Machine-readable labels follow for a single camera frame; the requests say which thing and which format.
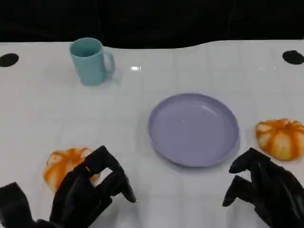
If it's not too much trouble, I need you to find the black table cable grommet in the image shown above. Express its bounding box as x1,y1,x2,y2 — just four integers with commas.
0,53,19,68
282,50,304,65

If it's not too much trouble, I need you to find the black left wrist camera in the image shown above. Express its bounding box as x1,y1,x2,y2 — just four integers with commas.
0,182,52,228

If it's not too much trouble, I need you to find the pale green mug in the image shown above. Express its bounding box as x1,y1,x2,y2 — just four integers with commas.
69,37,116,86

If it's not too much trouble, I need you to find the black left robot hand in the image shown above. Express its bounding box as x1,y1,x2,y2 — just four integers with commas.
49,145,137,228

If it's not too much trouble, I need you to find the lilac plate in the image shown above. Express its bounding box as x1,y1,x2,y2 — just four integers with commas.
148,93,240,168

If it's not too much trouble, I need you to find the black backdrop cloth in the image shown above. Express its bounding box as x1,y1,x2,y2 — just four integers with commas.
0,0,304,49

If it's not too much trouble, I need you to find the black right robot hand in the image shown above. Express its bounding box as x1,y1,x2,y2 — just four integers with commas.
222,147,304,228

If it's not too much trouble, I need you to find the orange white toy bread roll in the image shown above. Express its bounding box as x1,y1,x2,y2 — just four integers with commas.
255,118,304,161
42,147,103,193

